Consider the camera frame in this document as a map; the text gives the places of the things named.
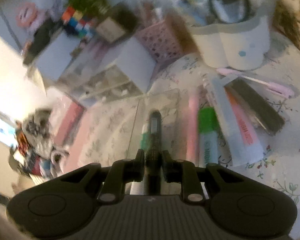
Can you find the white flower-shaped pen holder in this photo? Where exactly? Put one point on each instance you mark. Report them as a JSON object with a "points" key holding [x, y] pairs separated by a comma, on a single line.
{"points": [[241, 46]]}

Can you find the clear plastic organizer tray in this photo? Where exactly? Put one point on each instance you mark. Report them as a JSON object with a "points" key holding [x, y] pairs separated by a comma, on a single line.
{"points": [[172, 108]]}

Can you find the black magnifying glass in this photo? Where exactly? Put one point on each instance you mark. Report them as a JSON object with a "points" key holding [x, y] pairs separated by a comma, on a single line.
{"points": [[230, 11]]}

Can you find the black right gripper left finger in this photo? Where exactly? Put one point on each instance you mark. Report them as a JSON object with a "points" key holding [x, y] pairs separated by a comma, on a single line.
{"points": [[120, 173]]}

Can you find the white storage box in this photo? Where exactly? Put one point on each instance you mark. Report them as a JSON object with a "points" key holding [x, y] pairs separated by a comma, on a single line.
{"points": [[55, 58]]}

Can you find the dark green flat box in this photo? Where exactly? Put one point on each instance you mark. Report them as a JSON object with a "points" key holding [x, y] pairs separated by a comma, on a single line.
{"points": [[41, 39]]}

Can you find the black marker pen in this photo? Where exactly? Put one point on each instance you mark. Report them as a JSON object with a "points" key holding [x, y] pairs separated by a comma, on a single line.
{"points": [[153, 157]]}

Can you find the green cap highlighter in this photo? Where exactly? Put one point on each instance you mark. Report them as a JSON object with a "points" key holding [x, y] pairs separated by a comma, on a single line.
{"points": [[208, 136]]}

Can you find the purple clear pen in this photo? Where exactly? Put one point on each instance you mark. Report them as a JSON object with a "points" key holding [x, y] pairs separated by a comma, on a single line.
{"points": [[275, 88]]}

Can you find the white green glue stick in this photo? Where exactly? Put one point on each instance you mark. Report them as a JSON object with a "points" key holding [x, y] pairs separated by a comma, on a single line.
{"points": [[139, 188]]}

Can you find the pink box in plastic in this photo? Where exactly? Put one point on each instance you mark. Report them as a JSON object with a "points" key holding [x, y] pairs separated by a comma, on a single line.
{"points": [[64, 115]]}

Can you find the floral table cloth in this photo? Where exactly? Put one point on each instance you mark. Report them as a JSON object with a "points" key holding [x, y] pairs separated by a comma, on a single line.
{"points": [[280, 166]]}

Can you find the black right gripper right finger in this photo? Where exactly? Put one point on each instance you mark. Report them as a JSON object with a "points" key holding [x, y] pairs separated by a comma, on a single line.
{"points": [[187, 175]]}

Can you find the white drawer organizer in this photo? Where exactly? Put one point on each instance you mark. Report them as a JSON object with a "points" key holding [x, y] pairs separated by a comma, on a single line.
{"points": [[108, 71]]}

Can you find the black pencil case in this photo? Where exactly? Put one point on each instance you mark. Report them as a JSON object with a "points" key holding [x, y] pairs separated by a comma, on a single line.
{"points": [[257, 106]]}

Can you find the pink plush toy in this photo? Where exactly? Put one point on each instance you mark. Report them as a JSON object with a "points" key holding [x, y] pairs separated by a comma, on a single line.
{"points": [[30, 16]]}

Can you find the colourful rubik cube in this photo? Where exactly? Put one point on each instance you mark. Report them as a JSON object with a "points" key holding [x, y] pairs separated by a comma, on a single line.
{"points": [[77, 24]]}

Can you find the pink perforated pen cup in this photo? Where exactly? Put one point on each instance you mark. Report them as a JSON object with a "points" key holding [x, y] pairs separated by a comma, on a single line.
{"points": [[160, 41]]}

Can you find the orange pink highlighter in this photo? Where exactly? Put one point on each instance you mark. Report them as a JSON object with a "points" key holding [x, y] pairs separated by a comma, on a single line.
{"points": [[246, 128]]}

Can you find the framed calligraphy planter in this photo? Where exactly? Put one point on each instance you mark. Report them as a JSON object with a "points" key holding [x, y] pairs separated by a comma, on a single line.
{"points": [[117, 23]]}

